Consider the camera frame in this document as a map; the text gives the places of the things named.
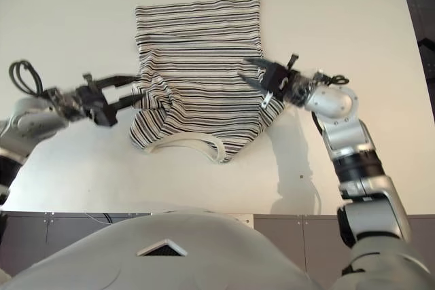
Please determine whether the striped T-shirt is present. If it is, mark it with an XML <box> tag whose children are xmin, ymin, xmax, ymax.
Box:
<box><xmin>128</xmin><ymin>0</ymin><xmax>287</xmax><ymax>166</ymax></box>

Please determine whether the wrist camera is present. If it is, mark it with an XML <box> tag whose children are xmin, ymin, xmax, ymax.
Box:
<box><xmin>262</xmin><ymin>64</ymin><xmax>291</xmax><ymax>98</ymax></box>
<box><xmin>88</xmin><ymin>90</ymin><xmax>119</xmax><ymax>128</ymax></box>

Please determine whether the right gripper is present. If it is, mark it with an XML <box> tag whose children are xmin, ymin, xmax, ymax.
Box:
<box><xmin>237</xmin><ymin>52</ymin><xmax>309</xmax><ymax>108</ymax></box>

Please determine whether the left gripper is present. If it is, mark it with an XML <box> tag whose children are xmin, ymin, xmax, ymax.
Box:
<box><xmin>50</xmin><ymin>72</ymin><xmax>146</xmax><ymax>127</ymax></box>

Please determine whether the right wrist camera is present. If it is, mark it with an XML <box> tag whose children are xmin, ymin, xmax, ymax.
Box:
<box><xmin>262</xmin><ymin>64</ymin><xmax>291</xmax><ymax>98</ymax></box>

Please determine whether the robot body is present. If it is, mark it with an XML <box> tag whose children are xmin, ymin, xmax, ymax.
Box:
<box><xmin>5</xmin><ymin>206</ymin><xmax>341</xmax><ymax>290</ymax></box>

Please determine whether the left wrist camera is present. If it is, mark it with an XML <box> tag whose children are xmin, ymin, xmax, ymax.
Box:
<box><xmin>88</xmin><ymin>90</ymin><xmax>119</xmax><ymax>128</ymax></box>

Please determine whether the black cable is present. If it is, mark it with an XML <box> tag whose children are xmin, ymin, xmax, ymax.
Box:
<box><xmin>9</xmin><ymin>60</ymin><xmax>46</xmax><ymax>98</ymax></box>
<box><xmin>311</xmin><ymin>69</ymin><xmax>351</xmax><ymax>137</ymax></box>

